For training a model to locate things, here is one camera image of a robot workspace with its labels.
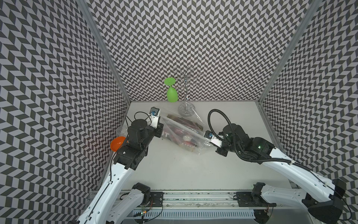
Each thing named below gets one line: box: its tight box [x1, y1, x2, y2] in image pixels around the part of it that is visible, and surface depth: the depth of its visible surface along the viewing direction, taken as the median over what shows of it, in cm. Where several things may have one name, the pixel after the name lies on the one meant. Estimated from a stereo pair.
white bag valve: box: [182, 134, 192, 142], surface depth 84 cm
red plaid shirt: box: [163, 126, 197, 147], surface depth 81 cm
